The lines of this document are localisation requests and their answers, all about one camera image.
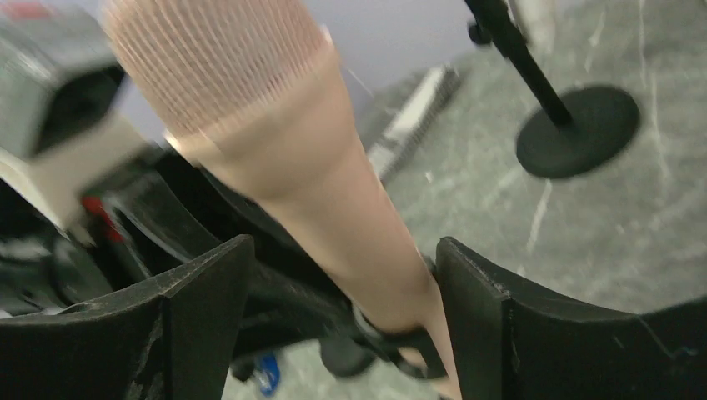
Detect peach microphone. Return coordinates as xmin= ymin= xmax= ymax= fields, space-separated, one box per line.
xmin=105 ymin=1 xmax=460 ymax=399

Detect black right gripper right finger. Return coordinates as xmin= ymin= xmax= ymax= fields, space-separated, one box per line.
xmin=436 ymin=237 xmax=706 ymax=400

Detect black round-base mic stand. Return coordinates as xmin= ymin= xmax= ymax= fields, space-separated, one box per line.
xmin=319 ymin=306 xmax=447 ymax=380
xmin=466 ymin=1 xmax=641 ymax=179

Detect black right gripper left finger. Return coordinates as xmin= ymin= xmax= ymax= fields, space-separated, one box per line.
xmin=1 ymin=235 xmax=255 ymax=399

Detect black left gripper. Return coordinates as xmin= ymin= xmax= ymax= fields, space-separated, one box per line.
xmin=1 ymin=148 xmax=359 ymax=359

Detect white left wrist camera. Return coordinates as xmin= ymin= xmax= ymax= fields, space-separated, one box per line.
xmin=1 ymin=2 xmax=148 ymax=230

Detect grey white booklet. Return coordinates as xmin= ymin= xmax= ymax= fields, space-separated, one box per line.
xmin=364 ymin=64 xmax=463 ymax=183

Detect white microphone silver grille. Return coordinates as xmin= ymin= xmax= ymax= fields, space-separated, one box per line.
xmin=507 ymin=0 xmax=558 ymax=54

